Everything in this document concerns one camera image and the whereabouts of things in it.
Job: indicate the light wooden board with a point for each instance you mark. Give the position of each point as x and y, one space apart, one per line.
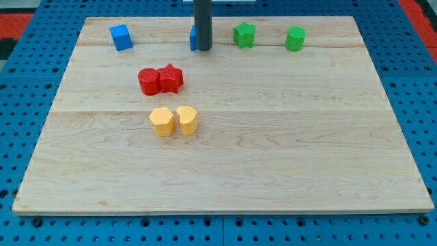
279 132

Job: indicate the blue cube block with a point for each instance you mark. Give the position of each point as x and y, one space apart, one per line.
121 37

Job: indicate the yellow heart block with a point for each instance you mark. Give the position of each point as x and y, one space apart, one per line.
188 119

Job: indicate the yellow hexagon block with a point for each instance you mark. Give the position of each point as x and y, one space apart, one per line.
163 122

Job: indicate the red star block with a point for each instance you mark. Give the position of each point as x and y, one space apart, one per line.
171 79

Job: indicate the red cylinder block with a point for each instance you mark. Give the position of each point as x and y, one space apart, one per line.
149 81

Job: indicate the green star block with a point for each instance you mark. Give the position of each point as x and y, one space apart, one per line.
244 35

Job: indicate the blue block behind rod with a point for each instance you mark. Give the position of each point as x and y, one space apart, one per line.
193 38

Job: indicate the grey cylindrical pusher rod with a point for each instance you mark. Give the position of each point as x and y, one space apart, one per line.
203 24

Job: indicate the green cylinder block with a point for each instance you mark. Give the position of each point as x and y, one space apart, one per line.
295 38

